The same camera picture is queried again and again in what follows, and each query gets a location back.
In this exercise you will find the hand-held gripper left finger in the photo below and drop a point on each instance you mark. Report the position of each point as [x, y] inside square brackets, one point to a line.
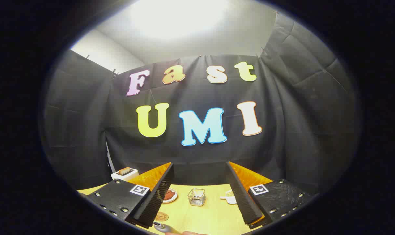
[155, 202]

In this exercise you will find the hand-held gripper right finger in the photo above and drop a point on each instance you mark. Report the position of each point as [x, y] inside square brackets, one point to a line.
[241, 199]

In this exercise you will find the round cork coaster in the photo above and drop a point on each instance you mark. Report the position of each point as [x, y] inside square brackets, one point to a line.
[161, 216]

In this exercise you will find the silver bottle with green label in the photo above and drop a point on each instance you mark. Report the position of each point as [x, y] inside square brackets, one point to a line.
[163, 227]

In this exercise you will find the white divided dish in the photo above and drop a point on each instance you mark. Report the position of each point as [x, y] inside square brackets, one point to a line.
[230, 198]

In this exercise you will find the small white plate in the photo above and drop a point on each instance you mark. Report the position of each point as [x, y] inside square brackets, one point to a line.
[172, 199]

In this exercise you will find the wooden table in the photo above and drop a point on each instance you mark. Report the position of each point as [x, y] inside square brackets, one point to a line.
[213, 215]

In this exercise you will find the white toaster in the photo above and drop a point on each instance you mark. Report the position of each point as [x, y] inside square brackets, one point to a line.
[129, 176]

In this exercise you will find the toasted bread slice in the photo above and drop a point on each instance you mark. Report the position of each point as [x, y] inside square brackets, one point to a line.
[124, 170]

